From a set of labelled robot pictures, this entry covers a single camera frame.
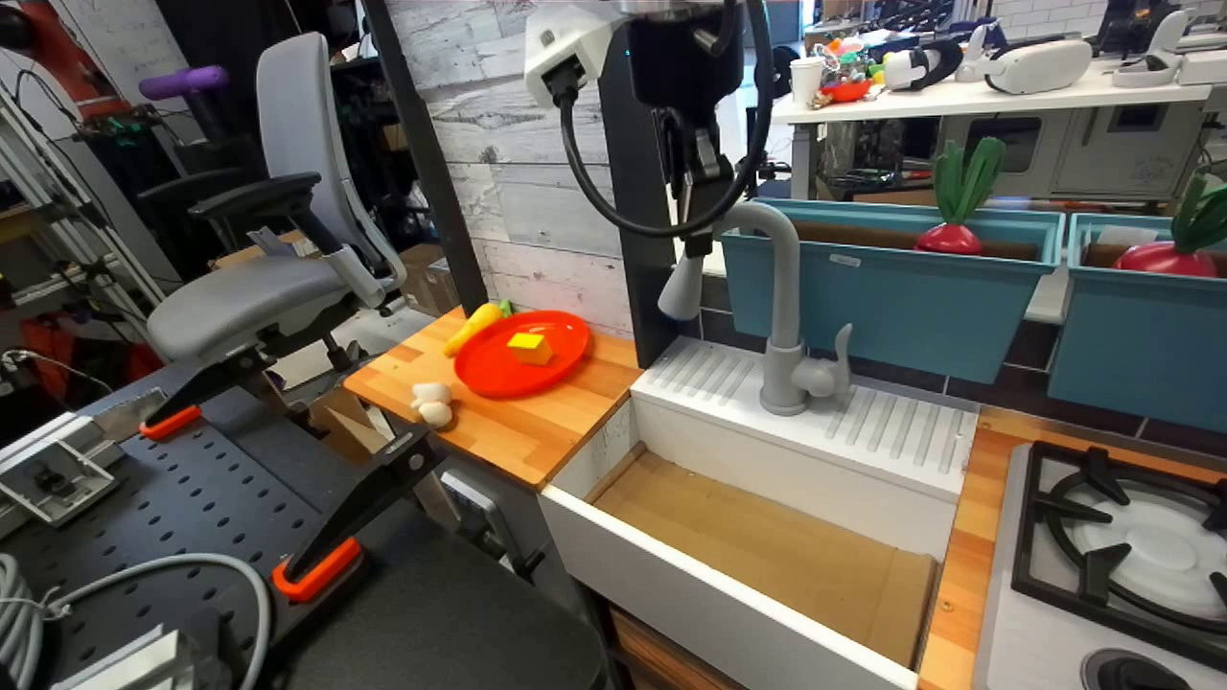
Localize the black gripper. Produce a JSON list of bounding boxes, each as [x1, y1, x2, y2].
[[621, 0, 751, 238]]

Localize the grey tap faucet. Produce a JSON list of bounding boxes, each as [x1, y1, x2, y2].
[[652, 201, 860, 417]]

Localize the white cup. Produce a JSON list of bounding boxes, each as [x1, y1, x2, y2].
[[786, 54, 829, 117]]

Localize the red bowl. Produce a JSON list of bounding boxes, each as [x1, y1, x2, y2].
[[815, 72, 882, 111]]

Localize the white brick backsplash panel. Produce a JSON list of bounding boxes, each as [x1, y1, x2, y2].
[[378, 0, 643, 343]]

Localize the teal planter box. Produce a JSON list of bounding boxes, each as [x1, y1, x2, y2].
[[722, 196, 1065, 386], [1045, 209, 1227, 436]]

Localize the yellow toy cheese block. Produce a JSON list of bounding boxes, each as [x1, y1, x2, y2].
[[504, 325, 555, 370]]

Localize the red toy radish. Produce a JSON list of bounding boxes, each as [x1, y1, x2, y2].
[[1112, 173, 1227, 279], [913, 132, 1012, 257]]

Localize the yellow toy corn cob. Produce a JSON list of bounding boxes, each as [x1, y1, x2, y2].
[[440, 301, 519, 359]]

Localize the black slanted beam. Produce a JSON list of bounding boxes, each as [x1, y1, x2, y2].
[[362, 0, 489, 320]]

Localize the white background table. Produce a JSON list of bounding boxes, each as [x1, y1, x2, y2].
[[772, 57, 1227, 209]]

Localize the red round plate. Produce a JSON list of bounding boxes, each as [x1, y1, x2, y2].
[[451, 308, 598, 403]]

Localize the wooden kitchen countertop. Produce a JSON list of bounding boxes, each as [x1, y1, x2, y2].
[[342, 302, 1227, 690]]

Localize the white VR headset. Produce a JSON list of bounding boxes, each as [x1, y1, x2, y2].
[[983, 35, 1097, 101]]

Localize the white toy garlic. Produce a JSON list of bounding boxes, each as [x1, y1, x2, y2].
[[406, 379, 459, 430]]

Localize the white toy sink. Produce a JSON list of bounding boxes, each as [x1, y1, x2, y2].
[[535, 335, 983, 690]]

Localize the grey office chair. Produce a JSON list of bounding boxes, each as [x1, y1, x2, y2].
[[130, 30, 413, 379]]

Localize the black pegboard table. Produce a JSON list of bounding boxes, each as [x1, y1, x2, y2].
[[0, 379, 616, 690]]

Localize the silver stove with black grates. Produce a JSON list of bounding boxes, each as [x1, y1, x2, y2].
[[974, 436, 1227, 690]]

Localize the white square socket box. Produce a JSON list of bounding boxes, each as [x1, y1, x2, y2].
[[0, 436, 124, 528]]

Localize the white flat box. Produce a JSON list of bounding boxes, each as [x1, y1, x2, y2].
[[50, 620, 198, 690]]

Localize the black upright panel post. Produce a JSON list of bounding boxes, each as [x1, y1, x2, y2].
[[598, 23, 722, 373]]

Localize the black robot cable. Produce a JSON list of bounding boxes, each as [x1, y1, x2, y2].
[[547, 0, 780, 247]]

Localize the black clamp with orange handle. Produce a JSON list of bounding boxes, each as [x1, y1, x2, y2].
[[270, 430, 443, 605], [135, 343, 280, 445]]

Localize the grey cable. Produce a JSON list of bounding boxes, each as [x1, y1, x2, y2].
[[50, 547, 280, 690]]

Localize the white coiled cables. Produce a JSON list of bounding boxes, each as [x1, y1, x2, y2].
[[0, 547, 56, 690]]

